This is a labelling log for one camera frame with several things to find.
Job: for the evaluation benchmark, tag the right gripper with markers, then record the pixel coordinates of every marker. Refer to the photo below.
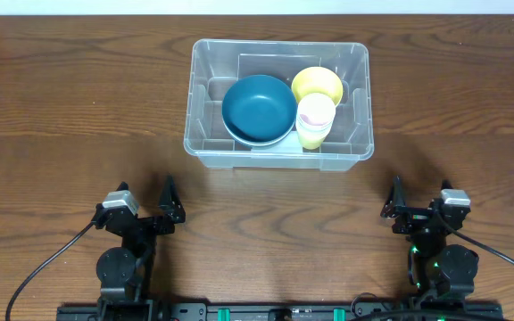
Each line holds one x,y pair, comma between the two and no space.
420,216

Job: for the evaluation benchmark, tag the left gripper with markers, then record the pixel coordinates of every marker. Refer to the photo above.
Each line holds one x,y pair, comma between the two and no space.
145,221

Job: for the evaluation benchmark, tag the yellow cup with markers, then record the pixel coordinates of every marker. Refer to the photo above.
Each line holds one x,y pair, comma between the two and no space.
311,138

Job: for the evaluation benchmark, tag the dark blue bowl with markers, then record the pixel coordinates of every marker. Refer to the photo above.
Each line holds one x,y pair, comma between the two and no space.
260,106
253,142

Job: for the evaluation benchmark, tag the pink cup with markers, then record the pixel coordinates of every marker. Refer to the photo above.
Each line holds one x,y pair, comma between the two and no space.
316,110

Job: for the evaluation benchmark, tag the yellow small bowl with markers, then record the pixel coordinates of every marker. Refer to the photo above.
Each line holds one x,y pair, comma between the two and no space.
318,80

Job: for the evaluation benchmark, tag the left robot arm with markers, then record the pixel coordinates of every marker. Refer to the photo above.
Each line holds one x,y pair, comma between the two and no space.
125,271

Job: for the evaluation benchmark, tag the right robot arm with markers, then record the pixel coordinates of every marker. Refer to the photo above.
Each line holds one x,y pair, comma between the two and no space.
444,274

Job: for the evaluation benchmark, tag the clear plastic storage bin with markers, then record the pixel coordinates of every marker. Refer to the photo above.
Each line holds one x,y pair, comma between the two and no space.
218,63

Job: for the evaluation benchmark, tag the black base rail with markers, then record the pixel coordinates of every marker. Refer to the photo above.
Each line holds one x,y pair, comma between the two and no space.
197,311

